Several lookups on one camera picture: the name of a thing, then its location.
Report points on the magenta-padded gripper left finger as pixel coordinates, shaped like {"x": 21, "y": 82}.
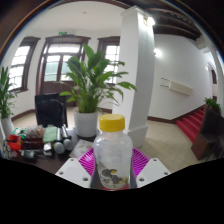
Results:
{"x": 71, "y": 170}

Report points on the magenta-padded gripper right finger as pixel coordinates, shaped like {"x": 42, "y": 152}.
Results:
{"x": 151, "y": 171}

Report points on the clear bottle with yellow cap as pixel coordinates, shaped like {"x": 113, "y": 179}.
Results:
{"x": 112, "y": 150}

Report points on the printed paper leaflet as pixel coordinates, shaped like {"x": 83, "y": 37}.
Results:
{"x": 80, "y": 148}

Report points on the grey microphone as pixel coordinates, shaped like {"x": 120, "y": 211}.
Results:
{"x": 68, "y": 144}
{"x": 59, "y": 147}

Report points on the green booklet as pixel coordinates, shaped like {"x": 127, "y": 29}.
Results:
{"x": 50, "y": 134}

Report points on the small black case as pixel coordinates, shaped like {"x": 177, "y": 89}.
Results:
{"x": 28, "y": 155}

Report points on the green plant in white pot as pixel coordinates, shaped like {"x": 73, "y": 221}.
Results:
{"x": 86, "y": 123}
{"x": 6, "y": 125}

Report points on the black chair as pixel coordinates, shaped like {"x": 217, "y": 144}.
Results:
{"x": 50, "y": 111}

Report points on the red carpeted staircase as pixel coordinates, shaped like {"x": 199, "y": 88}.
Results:
{"x": 193, "y": 125}

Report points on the dark wooden double door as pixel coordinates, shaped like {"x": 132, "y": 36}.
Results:
{"x": 50, "y": 85}

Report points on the white square column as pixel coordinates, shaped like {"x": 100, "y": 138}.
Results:
{"x": 140, "y": 83}

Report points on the small green plant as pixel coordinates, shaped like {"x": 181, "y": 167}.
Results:
{"x": 212, "y": 105}

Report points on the dark wooden framed window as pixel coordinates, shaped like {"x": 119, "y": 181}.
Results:
{"x": 111, "y": 53}
{"x": 18, "y": 66}

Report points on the green exit sign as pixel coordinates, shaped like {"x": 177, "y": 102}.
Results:
{"x": 62, "y": 33}

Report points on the white wall radiator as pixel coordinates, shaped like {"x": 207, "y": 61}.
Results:
{"x": 180, "y": 87}

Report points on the glowing wall lamp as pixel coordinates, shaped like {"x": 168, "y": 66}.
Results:
{"x": 157, "y": 52}

